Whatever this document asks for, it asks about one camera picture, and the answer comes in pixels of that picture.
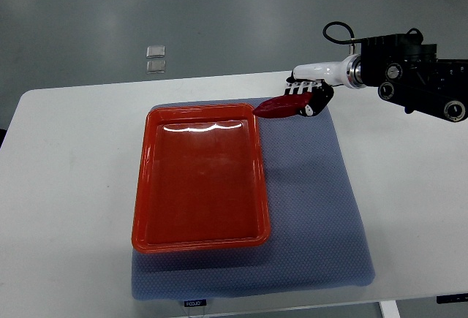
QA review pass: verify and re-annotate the red pepper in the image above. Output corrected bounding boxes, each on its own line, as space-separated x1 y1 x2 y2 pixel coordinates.
253 92 313 118

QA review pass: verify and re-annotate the blue-grey mesh mat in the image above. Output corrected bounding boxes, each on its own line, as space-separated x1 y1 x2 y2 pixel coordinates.
132 99 374 300

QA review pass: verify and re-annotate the red plastic tray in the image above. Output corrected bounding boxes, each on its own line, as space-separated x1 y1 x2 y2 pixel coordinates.
132 103 271 254

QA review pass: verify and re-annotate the black table label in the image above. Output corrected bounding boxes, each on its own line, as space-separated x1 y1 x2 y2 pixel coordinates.
184 299 207 308

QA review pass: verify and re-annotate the white table leg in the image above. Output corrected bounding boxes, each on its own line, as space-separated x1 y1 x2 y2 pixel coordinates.
379 300 401 318

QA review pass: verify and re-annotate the black table control panel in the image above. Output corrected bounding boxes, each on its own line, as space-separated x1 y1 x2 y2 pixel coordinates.
436 293 468 304

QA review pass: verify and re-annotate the lower silver floor plate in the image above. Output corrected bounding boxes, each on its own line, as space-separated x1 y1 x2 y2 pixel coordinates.
146 60 166 74

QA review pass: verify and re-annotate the black looped cable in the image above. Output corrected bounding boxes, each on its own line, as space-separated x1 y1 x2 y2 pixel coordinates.
322 21 356 54

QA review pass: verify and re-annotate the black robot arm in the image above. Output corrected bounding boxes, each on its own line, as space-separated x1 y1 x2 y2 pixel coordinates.
357 28 467 123

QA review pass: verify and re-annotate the upper silver floor plate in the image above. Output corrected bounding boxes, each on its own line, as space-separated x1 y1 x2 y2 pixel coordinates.
146 45 165 58

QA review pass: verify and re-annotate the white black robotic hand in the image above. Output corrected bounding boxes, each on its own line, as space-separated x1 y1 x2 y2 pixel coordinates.
284 55 365 117

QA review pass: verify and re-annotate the silver floor plate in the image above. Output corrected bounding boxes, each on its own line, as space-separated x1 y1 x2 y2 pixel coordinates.
146 45 165 58
146 60 166 74

